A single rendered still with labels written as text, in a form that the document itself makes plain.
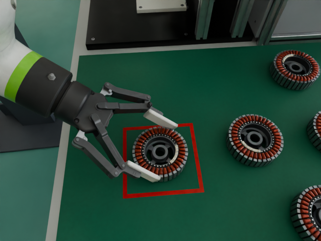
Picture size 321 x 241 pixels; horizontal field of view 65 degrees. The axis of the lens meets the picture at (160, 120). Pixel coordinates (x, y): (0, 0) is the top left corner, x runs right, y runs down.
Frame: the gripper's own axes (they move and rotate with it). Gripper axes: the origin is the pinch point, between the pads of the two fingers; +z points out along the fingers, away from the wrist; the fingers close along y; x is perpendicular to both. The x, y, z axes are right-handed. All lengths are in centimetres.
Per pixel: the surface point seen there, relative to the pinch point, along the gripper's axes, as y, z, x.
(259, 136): -9.6, 17.7, 8.0
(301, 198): 1.3, 24.7, 12.7
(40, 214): 14, -10, -95
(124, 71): -20.3, -12.0, -11.3
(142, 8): -42.7, -16.1, -10.1
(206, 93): -19.8, 7.4, -0.7
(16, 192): 9, -25, -104
